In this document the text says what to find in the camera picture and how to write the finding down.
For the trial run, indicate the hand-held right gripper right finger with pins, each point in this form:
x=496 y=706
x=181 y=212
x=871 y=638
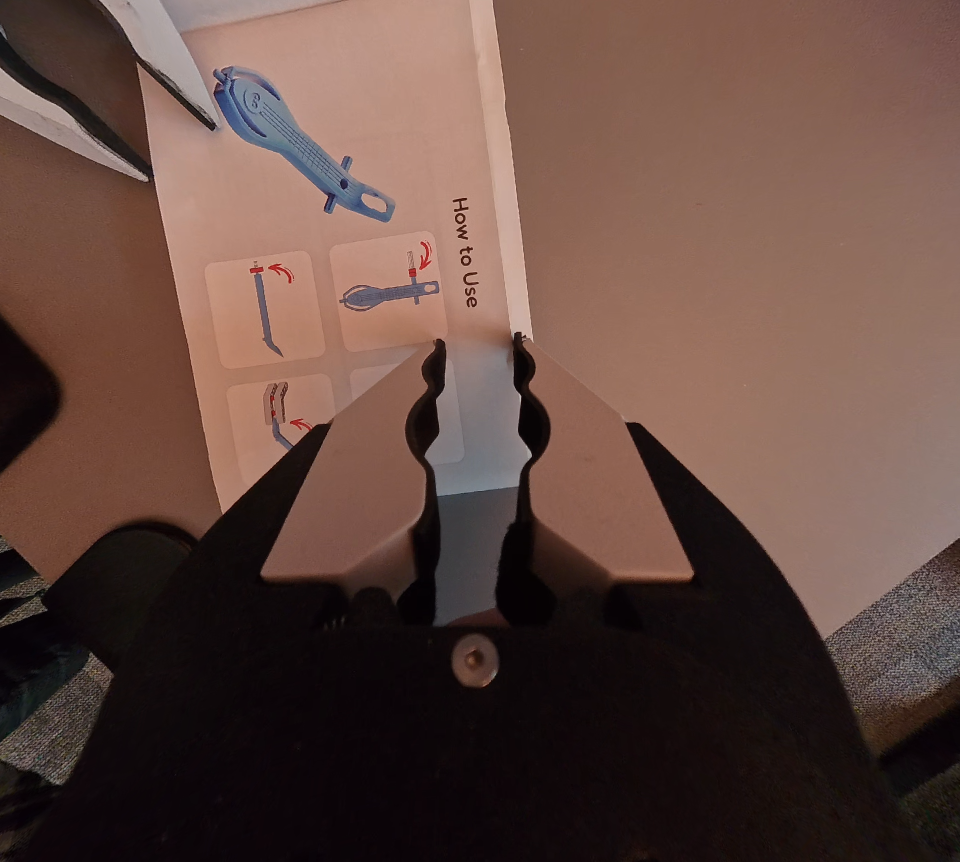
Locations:
x=600 y=494

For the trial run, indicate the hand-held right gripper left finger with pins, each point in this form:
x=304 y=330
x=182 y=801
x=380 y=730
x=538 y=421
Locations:
x=352 y=494

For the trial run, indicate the white instruction booklet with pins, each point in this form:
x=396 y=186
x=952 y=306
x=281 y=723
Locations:
x=337 y=89

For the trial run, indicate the black chair armrest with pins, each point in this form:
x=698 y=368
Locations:
x=112 y=584

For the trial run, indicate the black perforated chair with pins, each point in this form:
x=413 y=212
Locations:
x=22 y=389

